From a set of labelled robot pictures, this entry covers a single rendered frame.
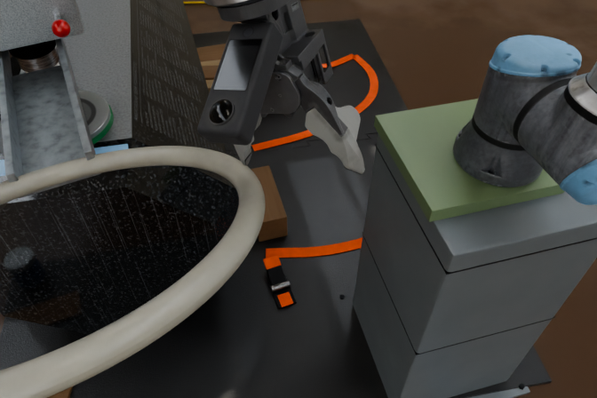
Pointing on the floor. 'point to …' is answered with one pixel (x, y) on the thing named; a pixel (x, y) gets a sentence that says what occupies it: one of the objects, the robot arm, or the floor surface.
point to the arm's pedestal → (463, 285)
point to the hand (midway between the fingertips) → (298, 173)
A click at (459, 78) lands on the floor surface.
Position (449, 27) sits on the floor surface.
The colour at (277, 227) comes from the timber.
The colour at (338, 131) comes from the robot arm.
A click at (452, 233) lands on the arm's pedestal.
